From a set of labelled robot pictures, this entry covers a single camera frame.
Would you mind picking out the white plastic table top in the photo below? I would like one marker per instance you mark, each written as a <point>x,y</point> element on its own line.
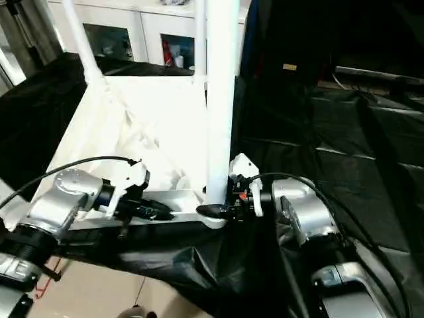
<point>149,109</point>

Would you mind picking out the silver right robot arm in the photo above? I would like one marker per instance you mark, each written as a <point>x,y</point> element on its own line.
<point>308,212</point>

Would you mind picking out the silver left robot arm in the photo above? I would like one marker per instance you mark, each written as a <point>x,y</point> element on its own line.
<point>66,195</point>

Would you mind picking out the black glossy mat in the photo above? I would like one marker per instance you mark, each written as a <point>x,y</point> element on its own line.
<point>331,149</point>

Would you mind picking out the dark brown rounded object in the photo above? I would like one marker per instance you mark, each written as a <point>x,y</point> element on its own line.
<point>137,313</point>

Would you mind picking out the small yellow label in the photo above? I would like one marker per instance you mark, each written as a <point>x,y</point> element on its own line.
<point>289,66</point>

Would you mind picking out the small white cup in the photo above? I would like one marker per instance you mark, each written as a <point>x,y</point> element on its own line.
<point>179,60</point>

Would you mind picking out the red package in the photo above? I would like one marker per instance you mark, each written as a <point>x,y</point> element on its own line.
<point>167,53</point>

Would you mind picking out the black flat monitor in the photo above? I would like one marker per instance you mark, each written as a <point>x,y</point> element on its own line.
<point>374,74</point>

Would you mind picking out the white glass door cabinet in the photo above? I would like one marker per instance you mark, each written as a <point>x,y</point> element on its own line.
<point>132,16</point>

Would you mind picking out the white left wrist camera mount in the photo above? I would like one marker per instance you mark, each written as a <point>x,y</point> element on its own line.
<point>132,175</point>

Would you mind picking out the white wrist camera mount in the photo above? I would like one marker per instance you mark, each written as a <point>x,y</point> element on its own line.
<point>132,175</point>
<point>245,167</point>

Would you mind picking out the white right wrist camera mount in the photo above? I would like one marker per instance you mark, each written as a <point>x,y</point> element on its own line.
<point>245,167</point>

